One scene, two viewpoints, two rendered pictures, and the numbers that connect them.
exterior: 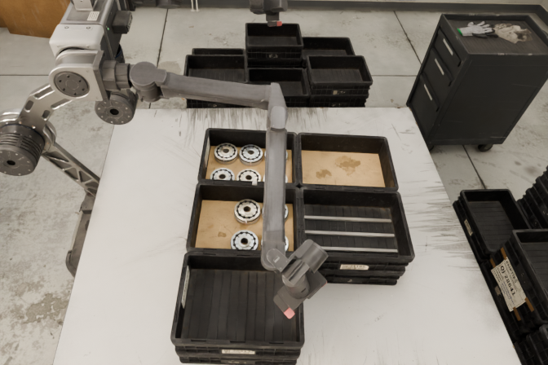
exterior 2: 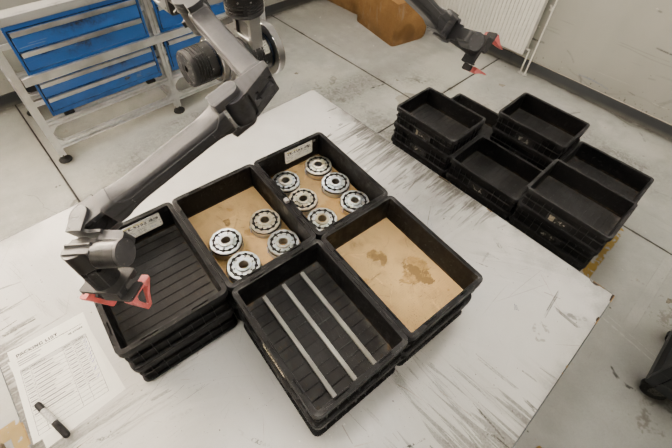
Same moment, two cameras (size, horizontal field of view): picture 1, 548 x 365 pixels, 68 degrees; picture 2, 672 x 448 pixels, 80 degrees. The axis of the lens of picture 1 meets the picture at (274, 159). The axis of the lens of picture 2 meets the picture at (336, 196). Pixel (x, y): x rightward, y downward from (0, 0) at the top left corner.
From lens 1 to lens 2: 96 cm
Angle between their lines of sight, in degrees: 34
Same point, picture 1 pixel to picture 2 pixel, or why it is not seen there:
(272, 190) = (151, 159)
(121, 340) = not seen: hidden behind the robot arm
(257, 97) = (239, 68)
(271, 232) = (103, 193)
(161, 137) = (312, 128)
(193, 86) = (209, 28)
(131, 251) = (186, 186)
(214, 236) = (220, 219)
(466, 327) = not seen: outside the picture
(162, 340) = not seen: hidden behind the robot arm
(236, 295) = (169, 273)
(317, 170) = (376, 249)
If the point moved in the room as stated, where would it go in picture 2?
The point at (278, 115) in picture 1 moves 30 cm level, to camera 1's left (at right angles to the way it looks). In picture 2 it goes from (223, 91) to (171, 30)
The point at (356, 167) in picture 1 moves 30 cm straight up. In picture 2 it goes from (421, 283) to (445, 224)
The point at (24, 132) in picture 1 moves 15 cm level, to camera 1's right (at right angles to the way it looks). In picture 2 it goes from (207, 51) to (220, 66)
